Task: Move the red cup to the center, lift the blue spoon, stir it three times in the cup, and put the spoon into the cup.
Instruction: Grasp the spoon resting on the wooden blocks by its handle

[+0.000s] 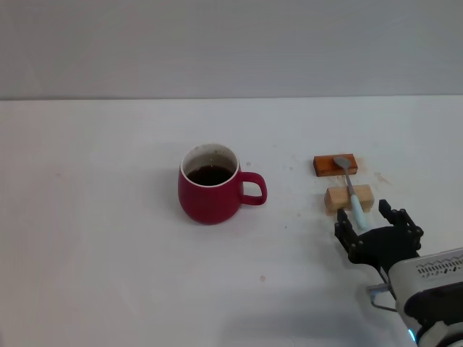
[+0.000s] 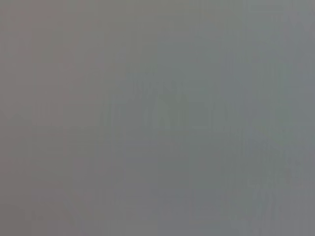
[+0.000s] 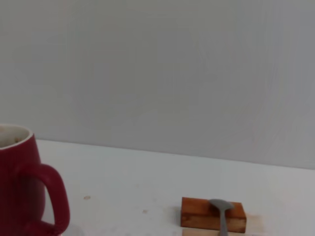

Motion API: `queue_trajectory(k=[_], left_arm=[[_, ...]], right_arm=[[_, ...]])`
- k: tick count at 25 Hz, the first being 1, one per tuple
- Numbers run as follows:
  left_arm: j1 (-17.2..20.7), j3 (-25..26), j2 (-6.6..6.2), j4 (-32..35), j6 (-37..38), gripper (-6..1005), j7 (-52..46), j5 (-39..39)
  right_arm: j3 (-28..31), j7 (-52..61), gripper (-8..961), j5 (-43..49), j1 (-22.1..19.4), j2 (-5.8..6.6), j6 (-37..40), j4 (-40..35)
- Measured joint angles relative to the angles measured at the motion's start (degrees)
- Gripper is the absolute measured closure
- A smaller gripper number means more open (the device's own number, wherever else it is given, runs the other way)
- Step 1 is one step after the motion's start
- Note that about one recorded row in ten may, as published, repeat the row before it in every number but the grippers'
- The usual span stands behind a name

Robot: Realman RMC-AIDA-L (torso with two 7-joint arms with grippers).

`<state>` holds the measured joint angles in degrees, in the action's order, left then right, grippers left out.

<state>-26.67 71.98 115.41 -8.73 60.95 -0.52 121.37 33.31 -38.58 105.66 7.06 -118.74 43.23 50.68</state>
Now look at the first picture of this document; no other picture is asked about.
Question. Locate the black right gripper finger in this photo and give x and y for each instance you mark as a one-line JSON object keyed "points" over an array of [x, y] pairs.
{"points": [[401, 218], [345, 229]]}

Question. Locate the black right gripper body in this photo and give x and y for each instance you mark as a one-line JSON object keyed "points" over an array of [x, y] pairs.
{"points": [[387, 246]]}

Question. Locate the red ceramic coffee mug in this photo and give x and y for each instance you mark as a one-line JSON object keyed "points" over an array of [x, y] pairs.
{"points": [[206, 202]]}

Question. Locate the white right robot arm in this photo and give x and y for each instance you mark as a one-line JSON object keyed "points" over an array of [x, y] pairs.
{"points": [[434, 314]]}

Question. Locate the light wooden bridge block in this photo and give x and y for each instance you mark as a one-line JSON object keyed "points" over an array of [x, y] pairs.
{"points": [[338, 199]]}

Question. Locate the dark brown wooden block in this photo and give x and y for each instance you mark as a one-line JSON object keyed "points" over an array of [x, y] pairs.
{"points": [[327, 165]]}

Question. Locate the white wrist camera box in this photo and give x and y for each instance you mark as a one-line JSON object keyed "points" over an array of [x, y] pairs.
{"points": [[427, 273]]}

